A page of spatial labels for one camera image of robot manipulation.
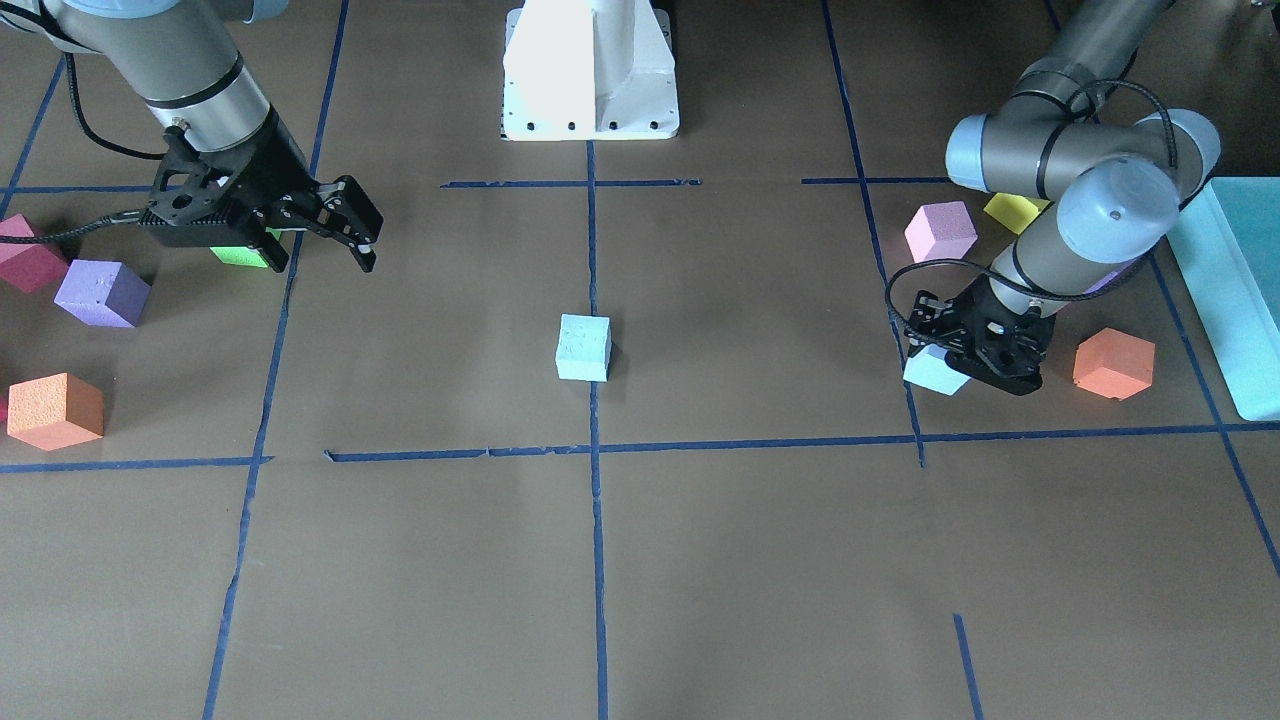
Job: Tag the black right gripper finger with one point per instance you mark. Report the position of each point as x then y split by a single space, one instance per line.
351 216
335 240

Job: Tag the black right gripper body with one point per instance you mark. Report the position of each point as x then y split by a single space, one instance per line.
268 172

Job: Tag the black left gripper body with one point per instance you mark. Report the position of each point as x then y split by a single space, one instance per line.
931 318

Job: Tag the light blue foam block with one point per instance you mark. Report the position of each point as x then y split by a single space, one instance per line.
584 346
927 367

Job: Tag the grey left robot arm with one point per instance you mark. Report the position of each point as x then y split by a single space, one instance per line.
1112 193

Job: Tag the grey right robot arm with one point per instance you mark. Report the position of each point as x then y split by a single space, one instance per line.
178 56

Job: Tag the green foam block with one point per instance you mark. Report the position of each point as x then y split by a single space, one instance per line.
244 256

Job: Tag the orange foam block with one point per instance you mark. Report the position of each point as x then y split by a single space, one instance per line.
57 411
1114 364

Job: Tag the blue tape line lengthwise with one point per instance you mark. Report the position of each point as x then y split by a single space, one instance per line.
258 458

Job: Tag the lilac foam block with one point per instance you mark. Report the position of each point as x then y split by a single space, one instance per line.
1111 277

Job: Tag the light pink foam block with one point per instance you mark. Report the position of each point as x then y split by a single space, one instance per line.
940 230

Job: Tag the yellow foam block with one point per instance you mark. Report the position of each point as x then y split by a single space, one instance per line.
1015 212

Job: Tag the purple foam block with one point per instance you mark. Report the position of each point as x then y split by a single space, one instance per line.
103 293

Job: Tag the dark pink foam block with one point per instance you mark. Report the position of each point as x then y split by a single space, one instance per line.
32 266

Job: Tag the teal plastic tray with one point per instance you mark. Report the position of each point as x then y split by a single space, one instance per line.
1226 242

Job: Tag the short blue tape piece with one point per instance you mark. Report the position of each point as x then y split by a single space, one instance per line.
970 675

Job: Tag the centre blue tape line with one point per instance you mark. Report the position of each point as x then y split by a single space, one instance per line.
603 706

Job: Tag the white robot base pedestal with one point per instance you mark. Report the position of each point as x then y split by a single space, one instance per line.
590 71

